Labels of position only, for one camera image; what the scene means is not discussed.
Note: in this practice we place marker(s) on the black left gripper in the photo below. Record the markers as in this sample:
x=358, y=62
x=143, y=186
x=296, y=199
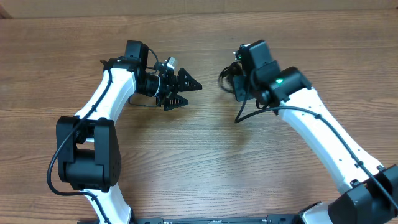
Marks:
x=170, y=88

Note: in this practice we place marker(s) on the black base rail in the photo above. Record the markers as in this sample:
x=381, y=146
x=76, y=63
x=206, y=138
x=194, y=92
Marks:
x=269, y=219

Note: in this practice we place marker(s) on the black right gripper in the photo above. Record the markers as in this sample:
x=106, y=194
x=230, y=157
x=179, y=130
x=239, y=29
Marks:
x=237, y=86

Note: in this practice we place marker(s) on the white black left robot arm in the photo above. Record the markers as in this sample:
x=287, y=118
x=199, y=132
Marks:
x=88, y=160

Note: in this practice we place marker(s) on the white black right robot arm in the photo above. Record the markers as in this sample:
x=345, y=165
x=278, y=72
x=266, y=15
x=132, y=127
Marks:
x=368, y=189

